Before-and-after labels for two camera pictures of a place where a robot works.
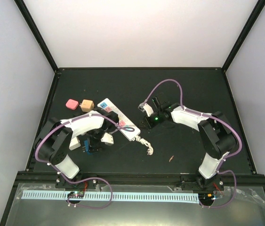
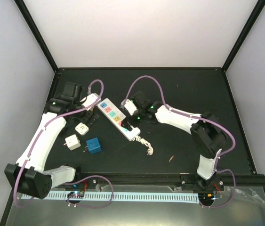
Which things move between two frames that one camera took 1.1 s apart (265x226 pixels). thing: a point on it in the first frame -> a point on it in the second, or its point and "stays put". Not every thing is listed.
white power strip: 123,121 stays put
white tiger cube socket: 75,143 stays put
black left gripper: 93,145 -> 85,119
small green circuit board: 76,194 stays put
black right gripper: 149,123 -> 128,125
